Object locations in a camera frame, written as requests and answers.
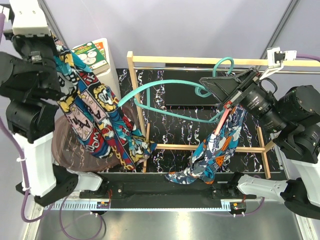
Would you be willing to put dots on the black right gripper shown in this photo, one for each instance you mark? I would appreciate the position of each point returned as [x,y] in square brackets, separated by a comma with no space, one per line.
[227,89]

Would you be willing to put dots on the teal plastic hanger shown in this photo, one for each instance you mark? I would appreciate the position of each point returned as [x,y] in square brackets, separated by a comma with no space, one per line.
[142,98]

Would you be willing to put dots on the pink foam hanger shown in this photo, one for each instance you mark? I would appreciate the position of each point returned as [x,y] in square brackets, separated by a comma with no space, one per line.
[222,121]

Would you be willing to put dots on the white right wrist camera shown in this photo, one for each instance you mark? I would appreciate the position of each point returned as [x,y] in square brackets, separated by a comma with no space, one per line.
[276,59]

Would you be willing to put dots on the chrome rack rail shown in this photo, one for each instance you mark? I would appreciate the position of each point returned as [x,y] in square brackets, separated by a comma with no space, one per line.
[190,68]

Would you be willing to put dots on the black flat panel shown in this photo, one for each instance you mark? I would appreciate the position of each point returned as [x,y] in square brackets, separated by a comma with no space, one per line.
[176,95]

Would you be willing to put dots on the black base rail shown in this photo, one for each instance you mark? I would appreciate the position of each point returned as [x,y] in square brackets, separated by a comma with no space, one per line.
[152,192]

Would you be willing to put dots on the comic print shorts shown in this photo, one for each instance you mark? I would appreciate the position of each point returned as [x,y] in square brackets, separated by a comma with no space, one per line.
[91,109]

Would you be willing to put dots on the brown translucent plastic basket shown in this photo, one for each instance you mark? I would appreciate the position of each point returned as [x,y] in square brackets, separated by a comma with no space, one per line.
[69,153]

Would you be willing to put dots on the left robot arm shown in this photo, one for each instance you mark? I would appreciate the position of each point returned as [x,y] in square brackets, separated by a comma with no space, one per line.
[30,82]

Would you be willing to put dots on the green box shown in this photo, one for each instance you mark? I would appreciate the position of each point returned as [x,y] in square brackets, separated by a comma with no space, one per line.
[92,56]

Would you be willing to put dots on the white rectangular bin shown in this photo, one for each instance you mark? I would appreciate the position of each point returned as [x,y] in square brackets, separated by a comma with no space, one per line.
[109,77]

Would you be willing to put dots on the blue orange patterned shorts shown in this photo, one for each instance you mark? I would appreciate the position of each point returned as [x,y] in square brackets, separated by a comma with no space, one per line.
[215,150]

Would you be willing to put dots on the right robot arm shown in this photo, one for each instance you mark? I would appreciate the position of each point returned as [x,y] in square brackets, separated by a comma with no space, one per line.
[294,118]

